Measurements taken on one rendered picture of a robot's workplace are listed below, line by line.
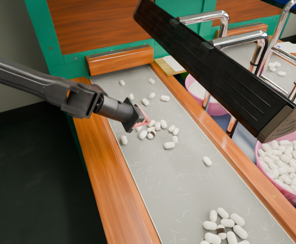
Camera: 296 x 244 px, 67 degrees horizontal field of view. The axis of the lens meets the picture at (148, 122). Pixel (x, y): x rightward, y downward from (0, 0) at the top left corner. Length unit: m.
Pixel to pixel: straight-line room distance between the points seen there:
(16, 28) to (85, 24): 0.90
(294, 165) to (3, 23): 1.76
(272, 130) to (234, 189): 0.34
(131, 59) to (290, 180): 0.75
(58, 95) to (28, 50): 1.34
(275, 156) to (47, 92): 0.71
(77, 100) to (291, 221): 0.61
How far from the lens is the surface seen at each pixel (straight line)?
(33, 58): 1.93
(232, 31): 1.32
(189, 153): 0.76
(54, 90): 0.57
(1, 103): 2.13
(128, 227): 0.61
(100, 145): 0.76
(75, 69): 1.07
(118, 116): 0.63
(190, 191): 0.69
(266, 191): 0.73
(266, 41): 0.63
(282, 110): 0.41
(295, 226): 0.71
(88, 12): 1.00
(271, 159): 0.85
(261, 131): 0.42
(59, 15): 0.99
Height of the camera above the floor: 1.33
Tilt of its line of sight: 44 degrees down
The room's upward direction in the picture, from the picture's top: straight up
